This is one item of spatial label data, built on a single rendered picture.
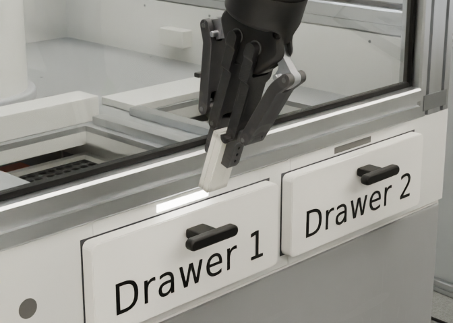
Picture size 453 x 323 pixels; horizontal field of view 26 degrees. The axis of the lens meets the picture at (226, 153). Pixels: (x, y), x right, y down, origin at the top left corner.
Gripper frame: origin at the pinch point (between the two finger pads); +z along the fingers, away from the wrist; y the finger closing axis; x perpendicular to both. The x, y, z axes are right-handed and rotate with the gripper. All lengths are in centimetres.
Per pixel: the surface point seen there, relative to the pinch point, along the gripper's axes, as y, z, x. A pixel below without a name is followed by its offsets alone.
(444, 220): -51, 102, 179
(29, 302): -4.1, 15.5, -18.1
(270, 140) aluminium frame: -7.2, 6.4, 17.6
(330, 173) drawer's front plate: -3.7, 11.8, 27.7
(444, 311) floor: -34, 121, 168
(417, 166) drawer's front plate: -2, 15, 48
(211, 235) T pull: -0.2, 11.0, 2.5
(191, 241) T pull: -0.4, 11.0, -0.3
